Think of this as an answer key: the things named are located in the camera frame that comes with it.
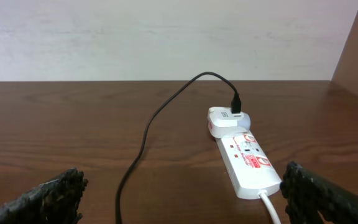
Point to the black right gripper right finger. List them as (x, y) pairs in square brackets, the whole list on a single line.
[(313, 199)]

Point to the white power strip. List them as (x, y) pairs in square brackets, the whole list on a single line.
[(250, 171)]

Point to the white USB wall charger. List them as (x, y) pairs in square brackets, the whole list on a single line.
[(223, 124)]

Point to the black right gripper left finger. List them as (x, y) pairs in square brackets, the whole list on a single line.
[(53, 202)]

